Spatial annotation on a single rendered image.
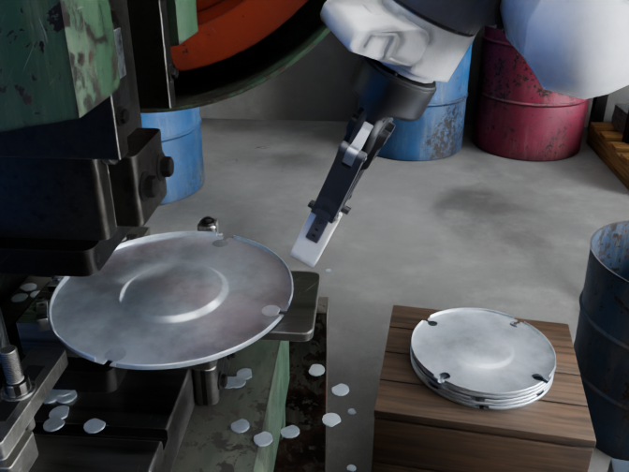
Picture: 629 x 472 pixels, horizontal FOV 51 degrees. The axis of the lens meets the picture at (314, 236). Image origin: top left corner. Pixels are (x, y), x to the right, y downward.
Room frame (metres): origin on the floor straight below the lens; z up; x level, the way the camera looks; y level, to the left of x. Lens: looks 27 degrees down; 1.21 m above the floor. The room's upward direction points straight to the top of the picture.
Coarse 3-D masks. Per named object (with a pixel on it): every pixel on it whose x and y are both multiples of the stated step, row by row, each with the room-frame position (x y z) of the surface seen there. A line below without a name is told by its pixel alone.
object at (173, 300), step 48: (144, 240) 0.82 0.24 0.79; (192, 240) 0.82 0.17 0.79; (240, 240) 0.82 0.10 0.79; (96, 288) 0.70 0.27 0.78; (144, 288) 0.69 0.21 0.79; (192, 288) 0.69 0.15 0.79; (240, 288) 0.69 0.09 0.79; (288, 288) 0.69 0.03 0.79; (96, 336) 0.60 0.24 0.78; (144, 336) 0.60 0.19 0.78; (192, 336) 0.60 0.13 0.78; (240, 336) 0.60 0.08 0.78
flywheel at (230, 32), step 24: (216, 0) 1.06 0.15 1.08; (240, 0) 1.02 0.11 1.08; (264, 0) 1.01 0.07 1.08; (288, 0) 1.01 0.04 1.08; (216, 24) 1.02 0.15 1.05; (240, 24) 1.02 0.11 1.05; (264, 24) 1.01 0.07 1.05; (192, 48) 1.02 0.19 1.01; (216, 48) 1.02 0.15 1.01; (240, 48) 1.02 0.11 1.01
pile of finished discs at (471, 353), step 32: (448, 320) 1.21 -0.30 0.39; (480, 320) 1.21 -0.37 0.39; (512, 320) 1.21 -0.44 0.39; (416, 352) 1.10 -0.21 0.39; (448, 352) 1.10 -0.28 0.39; (480, 352) 1.09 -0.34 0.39; (512, 352) 1.09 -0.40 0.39; (544, 352) 1.10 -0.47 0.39; (448, 384) 1.00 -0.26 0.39; (480, 384) 1.00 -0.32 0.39; (512, 384) 1.00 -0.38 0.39; (544, 384) 1.00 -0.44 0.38
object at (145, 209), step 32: (128, 32) 0.76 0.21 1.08; (128, 64) 0.74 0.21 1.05; (128, 96) 0.73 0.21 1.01; (128, 128) 0.72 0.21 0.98; (0, 160) 0.63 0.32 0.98; (32, 160) 0.62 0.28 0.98; (64, 160) 0.62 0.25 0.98; (96, 160) 0.62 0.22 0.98; (128, 160) 0.64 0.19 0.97; (160, 160) 0.72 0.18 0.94; (0, 192) 0.63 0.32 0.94; (32, 192) 0.63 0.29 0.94; (64, 192) 0.62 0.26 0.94; (96, 192) 0.62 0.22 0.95; (128, 192) 0.64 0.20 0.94; (160, 192) 0.71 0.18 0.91; (0, 224) 0.63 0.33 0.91; (32, 224) 0.63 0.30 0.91; (64, 224) 0.62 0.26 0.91; (96, 224) 0.62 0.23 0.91; (128, 224) 0.64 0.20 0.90
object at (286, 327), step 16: (304, 272) 0.75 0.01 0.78; (304, 288) 0.70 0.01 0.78; (304, 304) 0.67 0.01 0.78; (288, 320) 0.63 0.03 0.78; (304, 320) 0.63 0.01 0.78; (272, 336) 0.61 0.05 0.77; (288, 336) 0.61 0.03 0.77; (304, 336) 0.61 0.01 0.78; (176, 368) 0.64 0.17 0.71; (192, 368) 0.64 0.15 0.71; (208, 368) 0.64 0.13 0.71; (224, 368) 0.68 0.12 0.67; (208, 384) 0.64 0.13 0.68; (224, 384) 0.65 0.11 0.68; (208, 400) 0.64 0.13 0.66
